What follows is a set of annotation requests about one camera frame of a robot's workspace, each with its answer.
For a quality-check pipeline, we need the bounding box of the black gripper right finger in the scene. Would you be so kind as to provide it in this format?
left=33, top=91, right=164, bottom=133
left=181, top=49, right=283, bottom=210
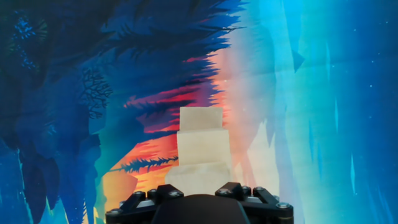
left=215, top=182, right=295, bottom=224

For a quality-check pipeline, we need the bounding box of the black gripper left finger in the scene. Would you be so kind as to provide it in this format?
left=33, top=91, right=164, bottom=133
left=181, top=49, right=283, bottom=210
left=104, top=183, right=185, bottom=224

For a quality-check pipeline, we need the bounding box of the light wooden cube block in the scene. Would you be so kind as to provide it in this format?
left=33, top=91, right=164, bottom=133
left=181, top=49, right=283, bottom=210
left=179, top=106, right=224, bottom=131
left=164, top=161, right=233, bottom=197
left=176, top=128, right=233, bottom=166

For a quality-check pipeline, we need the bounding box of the forest sunset printed cloth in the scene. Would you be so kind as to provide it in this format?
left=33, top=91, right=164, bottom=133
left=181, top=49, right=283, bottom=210
left=0, top=0, right=398, bottom=224

